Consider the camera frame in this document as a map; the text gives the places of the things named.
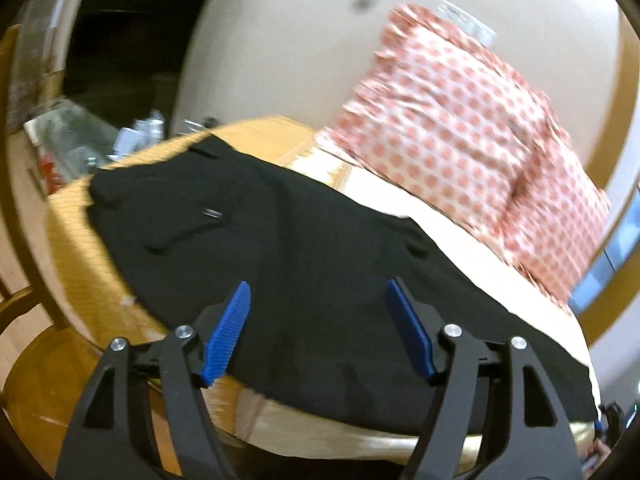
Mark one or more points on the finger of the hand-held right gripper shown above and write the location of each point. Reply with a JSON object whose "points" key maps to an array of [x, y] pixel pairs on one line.
{"points": [[611, 420]]}

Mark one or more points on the dark window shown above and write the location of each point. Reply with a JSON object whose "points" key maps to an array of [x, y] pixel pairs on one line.
{"points": [[125, 35]]}

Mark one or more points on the pink dotted pillow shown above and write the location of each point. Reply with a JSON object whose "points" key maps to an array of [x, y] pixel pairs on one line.
{"points": [[465, 145]]}

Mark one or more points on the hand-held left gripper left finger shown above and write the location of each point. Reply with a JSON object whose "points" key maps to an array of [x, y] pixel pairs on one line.
{"points": [[227, 330]]}

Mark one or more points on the cluttered wooden desk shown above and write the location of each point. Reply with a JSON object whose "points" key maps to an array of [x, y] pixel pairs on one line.
{"points": [[60, 145]]}

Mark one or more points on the black pants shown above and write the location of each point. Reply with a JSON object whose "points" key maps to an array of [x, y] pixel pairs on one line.
{"points": [[310, 260]]}

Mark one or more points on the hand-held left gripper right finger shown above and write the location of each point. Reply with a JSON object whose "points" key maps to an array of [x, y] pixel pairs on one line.
{"points": [[411, 330]]}

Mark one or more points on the wooden chair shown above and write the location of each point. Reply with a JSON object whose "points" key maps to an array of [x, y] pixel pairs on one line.
{"points": [[35, 360]]}

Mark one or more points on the yellow bed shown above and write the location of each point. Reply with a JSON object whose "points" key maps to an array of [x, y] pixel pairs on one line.
{"points": [[350, 410]]}

